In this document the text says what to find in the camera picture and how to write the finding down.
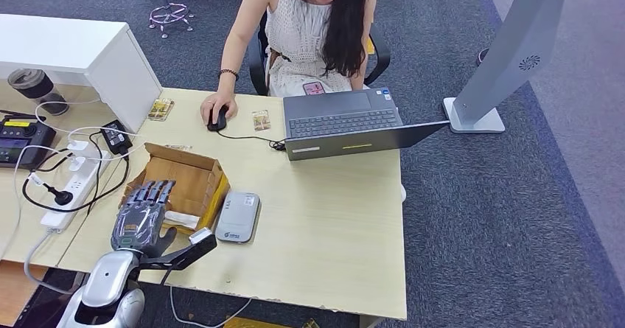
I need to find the stack of printed cards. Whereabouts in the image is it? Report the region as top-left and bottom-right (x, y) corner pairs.
(147, 98), (175, 122)

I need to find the black computer mouse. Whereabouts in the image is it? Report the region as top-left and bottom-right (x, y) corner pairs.
(206, 105), (229, 133)

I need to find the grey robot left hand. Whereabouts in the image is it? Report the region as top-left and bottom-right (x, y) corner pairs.
(110, 179), (178, 259)

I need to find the black power adapter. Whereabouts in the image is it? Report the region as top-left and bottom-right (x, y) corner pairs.
(99, 119), (133, 157)

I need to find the white grey card reader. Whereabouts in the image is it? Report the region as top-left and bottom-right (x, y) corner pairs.
(214, 191), (262, 245)

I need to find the thin white charger cable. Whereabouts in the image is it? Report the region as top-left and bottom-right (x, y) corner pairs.
(34, 99), (147, 163)

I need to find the person's right hand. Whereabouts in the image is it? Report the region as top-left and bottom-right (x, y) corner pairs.
(200, 91), (240, 127)

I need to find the black mouse cable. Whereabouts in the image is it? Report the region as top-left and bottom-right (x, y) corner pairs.
(216, 129), (287, 152)

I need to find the pink phone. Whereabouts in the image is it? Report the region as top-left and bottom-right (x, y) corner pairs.
(302, 80), (327, 97)

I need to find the light wooden desk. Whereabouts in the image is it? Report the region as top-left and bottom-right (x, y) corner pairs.
(0, 79), (150, 271)
(57, 87), (408, 322)

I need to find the brown cardboard box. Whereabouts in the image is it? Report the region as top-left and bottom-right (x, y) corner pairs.
(118, 142), (231, 237)

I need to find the grey laptop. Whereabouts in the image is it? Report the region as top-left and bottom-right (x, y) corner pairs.
(282, 87), (451, 162)

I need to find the white cabinet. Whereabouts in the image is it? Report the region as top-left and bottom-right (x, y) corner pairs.
(0, 14), (163, 134)

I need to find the autumn tree print card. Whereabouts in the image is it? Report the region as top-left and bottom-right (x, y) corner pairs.
(251, 110), (272, 133)

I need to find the white power strip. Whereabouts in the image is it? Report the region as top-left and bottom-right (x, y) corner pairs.
(40, 140), (114, 233)

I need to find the black office chair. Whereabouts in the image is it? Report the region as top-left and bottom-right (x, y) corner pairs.
(248, 13), (391, 97)

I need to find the dark lidded cup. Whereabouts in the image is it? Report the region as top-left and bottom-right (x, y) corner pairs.
(7, 68), (70, 116)

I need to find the person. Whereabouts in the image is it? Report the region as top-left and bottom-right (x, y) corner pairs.
(199, 0), (380, 127)

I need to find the grey kiosk stand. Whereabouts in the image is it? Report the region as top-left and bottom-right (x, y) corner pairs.
(443, 0), (625, 135)

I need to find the grey power strip cord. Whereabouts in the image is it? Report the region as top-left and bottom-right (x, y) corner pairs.
(23, 230), (74, 295)

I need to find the black remote controller console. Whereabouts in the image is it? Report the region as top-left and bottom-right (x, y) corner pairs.
(0, 110), (57, 170)

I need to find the black power cable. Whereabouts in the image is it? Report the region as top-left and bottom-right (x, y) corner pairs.
(21, 131), (131, 214)

